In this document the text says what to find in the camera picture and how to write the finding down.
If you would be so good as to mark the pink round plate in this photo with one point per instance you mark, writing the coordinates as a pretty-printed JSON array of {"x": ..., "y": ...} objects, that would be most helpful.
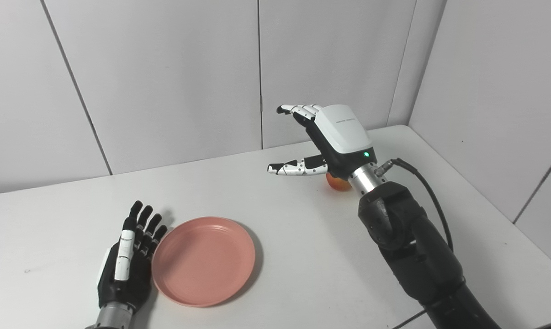
[{"x": 203, "y": 261}]

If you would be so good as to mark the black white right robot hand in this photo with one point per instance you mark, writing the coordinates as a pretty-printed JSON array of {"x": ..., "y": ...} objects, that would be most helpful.
[{"x": 344, "y": 132}]

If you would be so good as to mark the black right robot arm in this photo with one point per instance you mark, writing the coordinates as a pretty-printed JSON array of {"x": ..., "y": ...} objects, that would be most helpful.
[{"x": 412, "y": 246}]

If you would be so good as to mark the red orange pomegranate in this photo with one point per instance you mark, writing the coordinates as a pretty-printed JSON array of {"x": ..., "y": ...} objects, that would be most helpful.
[{"x": 338, "y": 183}]

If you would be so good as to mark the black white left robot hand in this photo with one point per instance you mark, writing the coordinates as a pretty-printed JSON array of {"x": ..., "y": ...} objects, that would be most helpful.
[{"x": 136, "y": 283}]

